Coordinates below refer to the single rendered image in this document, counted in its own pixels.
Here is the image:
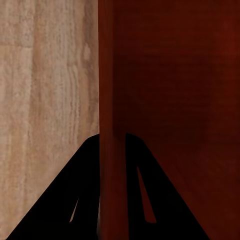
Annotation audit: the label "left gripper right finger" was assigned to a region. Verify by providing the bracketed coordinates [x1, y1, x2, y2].
[125, 133, 211, 240]

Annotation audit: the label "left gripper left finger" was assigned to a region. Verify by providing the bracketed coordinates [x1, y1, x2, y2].
[6, 134, 100, 240]

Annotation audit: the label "storage box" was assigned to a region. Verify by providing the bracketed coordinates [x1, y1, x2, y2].
[98, 0, 240, 240]

